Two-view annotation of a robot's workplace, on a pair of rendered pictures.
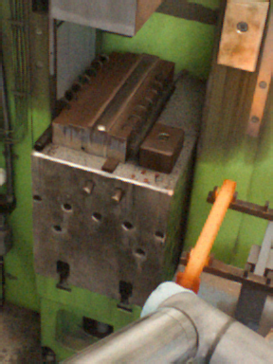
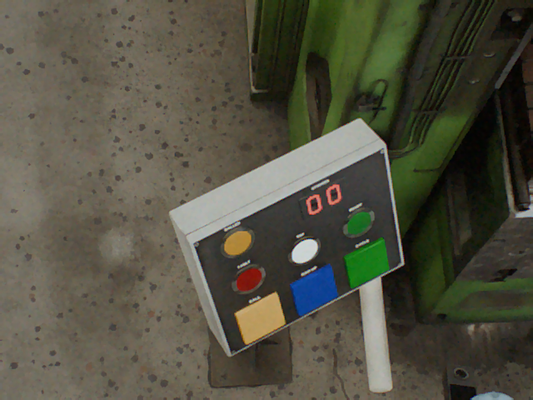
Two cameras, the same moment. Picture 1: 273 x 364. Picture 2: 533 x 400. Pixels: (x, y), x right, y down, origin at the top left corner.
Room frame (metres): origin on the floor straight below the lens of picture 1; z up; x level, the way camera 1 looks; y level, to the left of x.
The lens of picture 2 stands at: (0.88, 1.00, 2.72)
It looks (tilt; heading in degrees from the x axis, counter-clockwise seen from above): 71 degrees down; 330
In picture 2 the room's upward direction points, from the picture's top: 11 degrees clockwise
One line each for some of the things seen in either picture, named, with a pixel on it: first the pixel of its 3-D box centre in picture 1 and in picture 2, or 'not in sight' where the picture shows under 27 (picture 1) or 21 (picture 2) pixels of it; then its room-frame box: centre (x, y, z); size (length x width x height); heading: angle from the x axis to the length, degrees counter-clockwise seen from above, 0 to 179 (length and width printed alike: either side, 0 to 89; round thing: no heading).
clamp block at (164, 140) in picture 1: (162, 147); not in sight; (1.31, -0.04, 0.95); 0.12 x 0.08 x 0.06; 164
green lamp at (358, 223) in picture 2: not in sight; (358, 222); (1.31, 0.59, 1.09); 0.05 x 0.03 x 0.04; 74
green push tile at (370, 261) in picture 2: not in sight; (365, 261); (1.26, 0.59, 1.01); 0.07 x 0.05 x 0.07; 99
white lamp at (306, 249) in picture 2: not in sight; (304, 250); (1.29, 0.69, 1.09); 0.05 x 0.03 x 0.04; 74
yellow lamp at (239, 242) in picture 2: not in sight; (237, 242); (1.31, 0.80, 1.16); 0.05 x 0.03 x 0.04; 74
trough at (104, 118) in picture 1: (127, 90); not in sight; (1.49, 0.06, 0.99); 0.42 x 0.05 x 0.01; 164
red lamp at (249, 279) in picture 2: not in sight; (248, 279); (1.27, 0.79, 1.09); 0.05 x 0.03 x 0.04; 74
